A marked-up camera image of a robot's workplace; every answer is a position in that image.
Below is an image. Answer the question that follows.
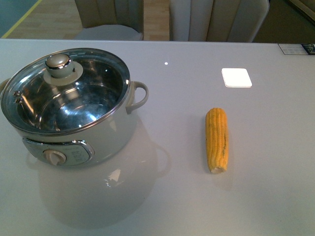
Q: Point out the glass pot lid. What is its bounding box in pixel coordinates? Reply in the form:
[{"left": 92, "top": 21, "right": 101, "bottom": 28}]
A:
[{"left": 0, "top": 48, "right": 130, "bottom": 135}]

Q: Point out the white electric cooking pot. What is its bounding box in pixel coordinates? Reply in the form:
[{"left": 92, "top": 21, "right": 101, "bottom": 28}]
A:
[{"left": 0, "top": 50, "right": 148, "bottom": 167}]

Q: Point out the left beige chair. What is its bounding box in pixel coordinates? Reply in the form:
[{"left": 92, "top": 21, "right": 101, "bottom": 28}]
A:
[{"left": 75, "top": 0, "right": 144, "bottom": 41}]

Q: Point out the right beige chair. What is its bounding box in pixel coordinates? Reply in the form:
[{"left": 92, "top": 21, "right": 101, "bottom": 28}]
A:
[{"left": 169, "top": 0, "right": 269, "bottom": 43}]

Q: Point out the beige chair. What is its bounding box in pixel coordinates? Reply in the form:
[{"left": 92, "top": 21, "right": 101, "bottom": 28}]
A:
[
  {"left": 169, "top": 0, "right": 269, "bottom": 43},
  {"left": 75, "top": 0, "right": 144, "bottom": 41}
]

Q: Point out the yellow corn cob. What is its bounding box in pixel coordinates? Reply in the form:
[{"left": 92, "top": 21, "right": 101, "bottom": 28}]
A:
[{"left": 205, "top": 108, "right": 229, "bottom": 174}]

